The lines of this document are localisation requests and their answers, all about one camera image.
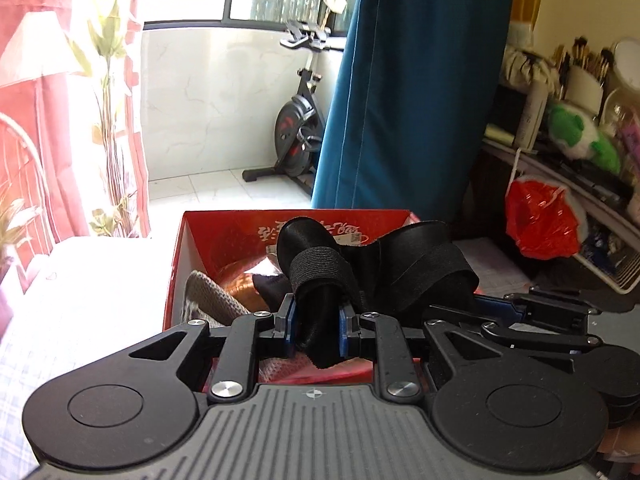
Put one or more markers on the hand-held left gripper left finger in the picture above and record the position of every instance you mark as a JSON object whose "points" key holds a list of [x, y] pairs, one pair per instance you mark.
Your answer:
{"points": [[291, 325]]}

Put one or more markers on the white ball on stick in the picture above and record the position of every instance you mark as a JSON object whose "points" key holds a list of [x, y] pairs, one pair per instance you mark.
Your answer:
{"points": [[334, 0]]}

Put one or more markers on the yellow notepad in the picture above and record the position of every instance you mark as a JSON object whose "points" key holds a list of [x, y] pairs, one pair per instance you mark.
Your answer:
{"points": [[499, 135]]}

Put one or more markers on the red plastic bag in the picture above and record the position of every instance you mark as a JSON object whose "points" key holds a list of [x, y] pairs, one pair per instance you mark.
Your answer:
{"points": [[542, 220]]}

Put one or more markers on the white brush holder cup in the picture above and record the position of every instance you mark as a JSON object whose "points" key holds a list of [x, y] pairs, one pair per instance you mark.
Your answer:
{"points": [[585, 90]]}

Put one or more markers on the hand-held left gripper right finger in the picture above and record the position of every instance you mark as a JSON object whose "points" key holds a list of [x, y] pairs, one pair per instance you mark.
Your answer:
{"points": [[344, 332]]}

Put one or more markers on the dark desk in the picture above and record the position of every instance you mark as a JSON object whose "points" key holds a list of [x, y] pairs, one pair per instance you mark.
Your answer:
{"points": [[487, 195]]}

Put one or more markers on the black exercise bike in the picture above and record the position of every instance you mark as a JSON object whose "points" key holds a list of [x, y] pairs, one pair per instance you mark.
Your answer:
{"points": [[295, 130]]}

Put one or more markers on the white spray bottle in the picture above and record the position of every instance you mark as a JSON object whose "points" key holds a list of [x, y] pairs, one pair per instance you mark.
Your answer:
{"points": [[531, 115]]}

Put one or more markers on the plaid tablecloth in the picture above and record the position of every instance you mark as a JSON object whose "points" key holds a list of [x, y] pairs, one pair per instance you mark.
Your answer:
{"points": [[75, 285]]}

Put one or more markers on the pink white mesh cloth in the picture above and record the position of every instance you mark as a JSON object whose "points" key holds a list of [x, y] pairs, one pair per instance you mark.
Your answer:
{"points": [[285, 367]]}

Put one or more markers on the white round mirror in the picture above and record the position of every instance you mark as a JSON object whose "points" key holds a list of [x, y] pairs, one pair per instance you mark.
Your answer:
{"points": [[629, 62]]}

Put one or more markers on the blue curtain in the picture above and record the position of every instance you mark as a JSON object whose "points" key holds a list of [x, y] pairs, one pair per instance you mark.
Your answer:
{"points": [[415, 85]]}

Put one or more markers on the green white plush toy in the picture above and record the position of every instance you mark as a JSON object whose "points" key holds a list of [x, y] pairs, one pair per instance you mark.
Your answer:
{"points": [[585, 135]]}

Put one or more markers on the red strawberry print cardboard box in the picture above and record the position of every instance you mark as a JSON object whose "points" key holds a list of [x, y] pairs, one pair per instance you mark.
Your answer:
{"points": [[225, 240]]}

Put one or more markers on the shiny copper packet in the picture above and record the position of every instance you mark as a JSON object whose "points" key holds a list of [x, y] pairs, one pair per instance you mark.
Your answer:
{"points": [[245, 282]]}

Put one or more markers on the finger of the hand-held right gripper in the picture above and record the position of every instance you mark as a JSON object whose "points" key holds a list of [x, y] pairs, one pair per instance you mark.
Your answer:
{"points": [[550, 307], [550, 342]]}

